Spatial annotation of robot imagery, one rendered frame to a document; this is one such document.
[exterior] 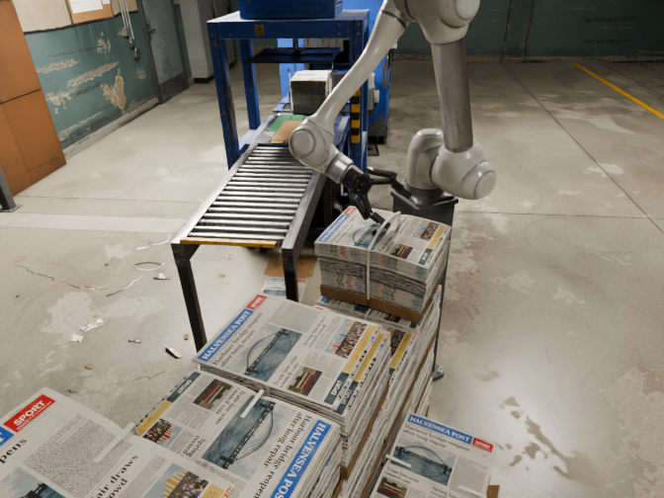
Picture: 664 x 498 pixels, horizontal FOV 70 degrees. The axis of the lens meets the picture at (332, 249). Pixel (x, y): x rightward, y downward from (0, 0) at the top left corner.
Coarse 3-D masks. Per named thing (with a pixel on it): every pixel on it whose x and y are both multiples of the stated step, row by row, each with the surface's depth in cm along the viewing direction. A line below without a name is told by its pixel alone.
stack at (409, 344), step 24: (336, 312) 160; (360, 312) 160; (384, 312) 159; (432, 312) 167; (408, 336) 149; (432, 336) 176; (408, 360) 144; (432, 360) 190; (408, 384) 153; (384, 408) 128; (408, 408) 166; (384, 432) 135; (360, 456) 115; (384, 456) 146; (360, 480) 118
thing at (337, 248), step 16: (352, 208) 175; (336, 224) 165; (352, 224) 164; (368, 224) 163; (320, 240) 157; (336, 240) 155; (352, 240) 154; (320, 256) 159; (336, 256) 155; (352, 256) 152; (320, 272) 162; (336, 272) 159; (352, 272) 155; (336, 288) 162; (352, 288) 160
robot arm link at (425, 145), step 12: (420, 132) 183; (432, 132) 180; (420, 144) 181; (432, 144) 179; (408, 156) 188; (420, 156) 181; (432, 156) 178; (408, 168) 189; (420, 168) 183; (408, 180) 192; (420, 180) 186
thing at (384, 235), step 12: (396, 216) 168; (384, 228) 160; (396, 228) 160; (372, 240) 153; (384, 240) 153; (360, 252) 150; (372, 252) 148; (360, 264) 153; (372, 264) 150; (360, 276) 155; (372, 276) 153; (372, 288) 155
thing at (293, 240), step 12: (312, 180) 264; (324, 180) 290; (312, 192) 251; (300, 204) 239; (312, 204) 249; (300, 216) 227; (312, 216) 251; (300, 228) 219; (288, 240) 208; (300, 240) 220; (288, 252) 203; (288, 264) 207
